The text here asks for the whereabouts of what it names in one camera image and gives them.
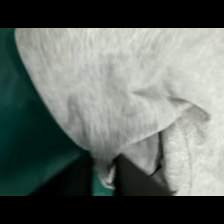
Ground grey T-shirt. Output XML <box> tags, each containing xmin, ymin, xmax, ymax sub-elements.
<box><xmin>14</xmin><ymin>27</ymin><xmax>224</xmax><ymax>197</ymax></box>

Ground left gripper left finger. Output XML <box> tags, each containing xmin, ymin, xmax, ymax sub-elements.
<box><xmin>32</xmin><ymin>151</ymin><xmax>95</xmax><ymax>197</ymax></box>

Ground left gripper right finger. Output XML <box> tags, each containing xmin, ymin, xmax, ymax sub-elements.
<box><xmin>113</xmin><ymin>153</ymin><xmax>177</xmax><ymax>197</ymax></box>

